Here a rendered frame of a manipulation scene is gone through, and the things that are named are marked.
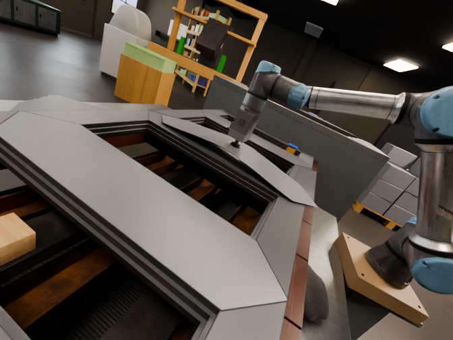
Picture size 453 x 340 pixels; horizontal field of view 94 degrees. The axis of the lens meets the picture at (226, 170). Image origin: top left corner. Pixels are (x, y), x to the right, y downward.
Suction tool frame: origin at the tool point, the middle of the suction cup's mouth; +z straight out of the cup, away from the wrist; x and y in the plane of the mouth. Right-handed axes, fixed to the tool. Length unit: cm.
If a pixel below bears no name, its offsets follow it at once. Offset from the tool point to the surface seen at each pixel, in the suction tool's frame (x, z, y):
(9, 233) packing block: -9, 7, 63
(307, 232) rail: 35.2, 6.2, 16.5
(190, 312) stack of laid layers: 19, 6, 56
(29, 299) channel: -5, 21, 63
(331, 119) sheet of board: 84, -1, -1000
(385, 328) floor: 137, 89, -75
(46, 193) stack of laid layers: -14, 6, 56
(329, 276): 51, 21, 8
